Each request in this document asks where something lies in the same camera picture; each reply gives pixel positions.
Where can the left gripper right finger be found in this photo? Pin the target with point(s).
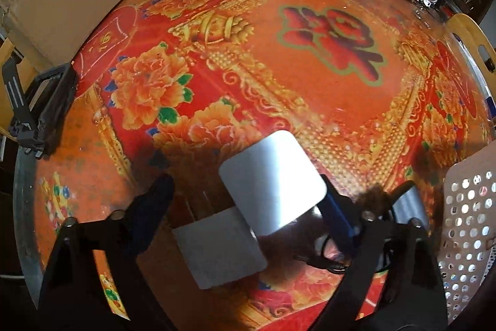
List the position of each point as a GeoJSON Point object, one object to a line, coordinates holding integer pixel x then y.
{"type": "Point", "coordinates": [391, 280]}

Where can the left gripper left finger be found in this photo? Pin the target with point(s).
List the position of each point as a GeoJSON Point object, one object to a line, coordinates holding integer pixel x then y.
{"type": "Point", "coordinates": [71, 296]}

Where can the white perforated plastic basket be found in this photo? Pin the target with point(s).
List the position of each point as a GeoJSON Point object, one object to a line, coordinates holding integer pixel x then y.
{"type": "Point", "coordinates": [467, 250]}

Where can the black power adapter with cable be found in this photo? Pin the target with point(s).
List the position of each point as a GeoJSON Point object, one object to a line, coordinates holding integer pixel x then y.
{"type": "Point", "coordinates": [345, 221]}

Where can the white usb charger block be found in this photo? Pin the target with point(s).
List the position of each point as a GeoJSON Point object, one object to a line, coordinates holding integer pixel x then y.
{"type": "Point", "coordinates": [220, 249]}

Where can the white cube charger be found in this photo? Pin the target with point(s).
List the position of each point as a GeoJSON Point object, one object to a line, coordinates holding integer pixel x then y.
{"type": "Point", "coordinates": [272, 182]}

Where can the black phone stand holder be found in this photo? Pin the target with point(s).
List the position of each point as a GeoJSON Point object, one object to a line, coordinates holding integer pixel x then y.
{"type": "Point", "coordinates": [40, 110]}

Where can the red patterned tablecloth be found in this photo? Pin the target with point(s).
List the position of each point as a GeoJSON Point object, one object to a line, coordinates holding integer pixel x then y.
{"type": "Point", "coordinates": [375, 91]}

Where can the wooden chair right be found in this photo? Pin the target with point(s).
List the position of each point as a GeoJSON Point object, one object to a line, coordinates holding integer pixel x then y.
{"type": "Point", "coordinates": [476, 41]}

